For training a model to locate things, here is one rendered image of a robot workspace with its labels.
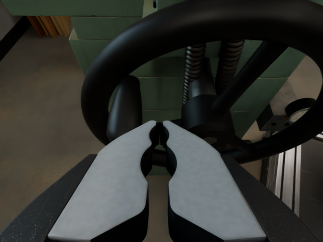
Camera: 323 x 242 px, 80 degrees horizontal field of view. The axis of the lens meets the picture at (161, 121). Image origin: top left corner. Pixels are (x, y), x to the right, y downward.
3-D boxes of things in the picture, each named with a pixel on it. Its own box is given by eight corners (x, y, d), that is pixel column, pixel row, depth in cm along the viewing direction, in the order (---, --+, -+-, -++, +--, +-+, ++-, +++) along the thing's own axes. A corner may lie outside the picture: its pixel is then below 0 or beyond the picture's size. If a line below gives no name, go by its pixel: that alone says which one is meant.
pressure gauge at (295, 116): (279, 127, 47) (299, 108, 40) (274, 114, 49) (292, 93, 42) (304, 128, 47) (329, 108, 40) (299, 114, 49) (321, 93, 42)
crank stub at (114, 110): (148, 145, 13) (126, 155, 15) (151, 82, 16) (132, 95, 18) (117, 132, 12) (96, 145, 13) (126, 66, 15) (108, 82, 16)
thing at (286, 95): (259, 132, 54) (273, 116, 47) (249, 97, 61) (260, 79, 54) (289, 132, 54) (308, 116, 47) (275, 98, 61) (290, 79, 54)
